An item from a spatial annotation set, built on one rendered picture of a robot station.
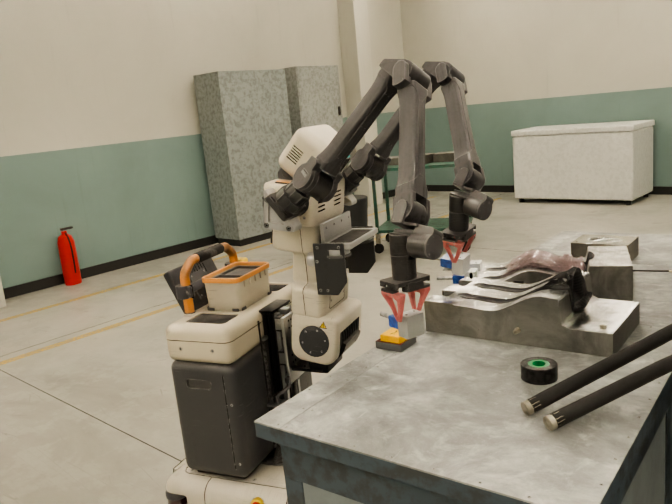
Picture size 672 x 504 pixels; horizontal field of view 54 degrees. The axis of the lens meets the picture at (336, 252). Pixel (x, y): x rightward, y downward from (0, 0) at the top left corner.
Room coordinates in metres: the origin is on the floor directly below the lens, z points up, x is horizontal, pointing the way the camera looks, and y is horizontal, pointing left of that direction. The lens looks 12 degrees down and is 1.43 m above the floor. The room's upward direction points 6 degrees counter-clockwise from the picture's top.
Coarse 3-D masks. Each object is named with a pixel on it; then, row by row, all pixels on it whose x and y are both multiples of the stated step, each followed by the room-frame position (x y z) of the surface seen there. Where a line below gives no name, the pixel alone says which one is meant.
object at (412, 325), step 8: (384, 312) 1.52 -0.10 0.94; (408, 312) 1.44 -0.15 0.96; (416, 312) 1.44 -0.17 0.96; (392, 320) 1.46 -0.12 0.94; (408, 320) 1.41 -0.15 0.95; (416, 320) 1.42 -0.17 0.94; (400, 328) 1.43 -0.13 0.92; (408, 328) 1.41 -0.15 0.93; (416, 328) 1.42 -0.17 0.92; (400, 336) 1.43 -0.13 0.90; (408, 336) 1.41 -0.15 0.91; (416, 336) 1.42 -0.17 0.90
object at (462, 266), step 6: (462, 252) 1.88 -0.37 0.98; (438, 258) 1.91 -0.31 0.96; (444, 258) 1.88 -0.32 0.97; (462, 258) 1.84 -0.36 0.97; (468, 258) 1.87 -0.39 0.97; (444, 264) 1.88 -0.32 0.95; (450, 264) 1.87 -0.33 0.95; (456, 264) 1.85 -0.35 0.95; (462, 264) 1.84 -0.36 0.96; (468, 264) 1.87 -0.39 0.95; (456, 270) 1.86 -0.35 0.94; (462, 270) 1.84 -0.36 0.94; (468, 270) 1.88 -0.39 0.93
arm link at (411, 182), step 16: (400, 64) 1.67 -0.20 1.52; (400, 80) 1.64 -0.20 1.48; (400, 96) 1.65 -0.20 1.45; (416, 96) 1.62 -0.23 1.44; (400, 112) 1.63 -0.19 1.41; (416, 112) 1.60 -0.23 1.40; (400, 128) 1.60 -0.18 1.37; (416, 128) 1.57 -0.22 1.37; (400, 144) 1.57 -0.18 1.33; (416, 144) 1.54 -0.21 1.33; (400, 160) 1.55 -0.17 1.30; (416, 160) 1.52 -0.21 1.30; (400, 176) 1.52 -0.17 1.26; (416, 176) 1.49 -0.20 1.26; (400, 192) 1.48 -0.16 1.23; (416, 192) 1.47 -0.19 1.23; (416, 208) 1.44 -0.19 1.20
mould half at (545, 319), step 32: (448, 288) 1.83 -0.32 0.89; (480, 288) 1.81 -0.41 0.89; (448, 320) 1.69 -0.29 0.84; (480, 320) 1.63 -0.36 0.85; (512, 320) 1.58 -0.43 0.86; (544, 320) 1.53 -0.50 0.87; (576, 320) 1.54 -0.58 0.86; (608, 320) 1.52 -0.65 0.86; (576, 352) 1.48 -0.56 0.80; (608, 352) 1.44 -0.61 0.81
